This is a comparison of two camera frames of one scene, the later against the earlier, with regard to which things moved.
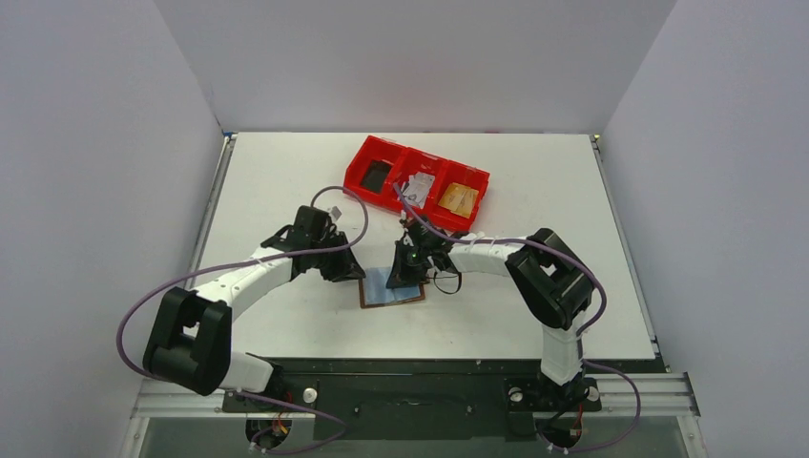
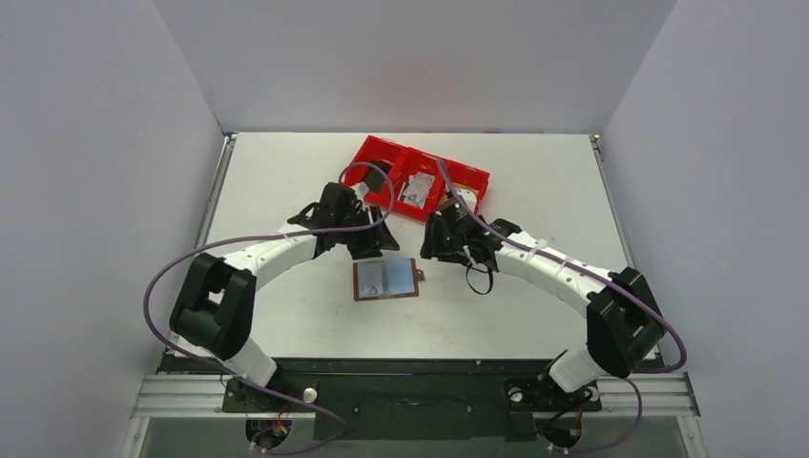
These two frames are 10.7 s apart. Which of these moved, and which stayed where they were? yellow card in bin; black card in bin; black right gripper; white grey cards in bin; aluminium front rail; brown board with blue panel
Moved: black right gripper; brown board with blue panel
Stayed: aluminium front rail; black card in bin; yellow card in bin; white grey cards in bin
